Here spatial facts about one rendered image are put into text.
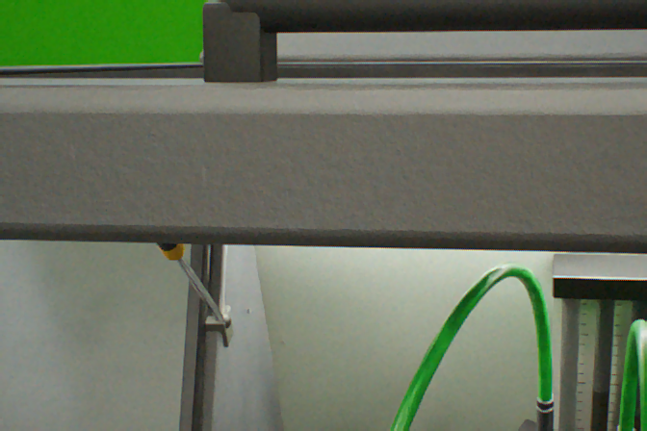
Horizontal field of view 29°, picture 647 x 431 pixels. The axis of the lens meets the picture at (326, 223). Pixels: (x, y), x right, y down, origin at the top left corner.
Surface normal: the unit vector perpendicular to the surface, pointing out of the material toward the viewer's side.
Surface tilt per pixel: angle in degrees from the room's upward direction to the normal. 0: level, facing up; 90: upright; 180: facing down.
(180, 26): 90
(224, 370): 90
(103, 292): 0
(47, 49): 90
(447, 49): 0
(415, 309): 90
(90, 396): 0
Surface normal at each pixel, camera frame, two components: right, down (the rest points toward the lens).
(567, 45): -0.09, -0.80
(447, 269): -0.15, 0.61
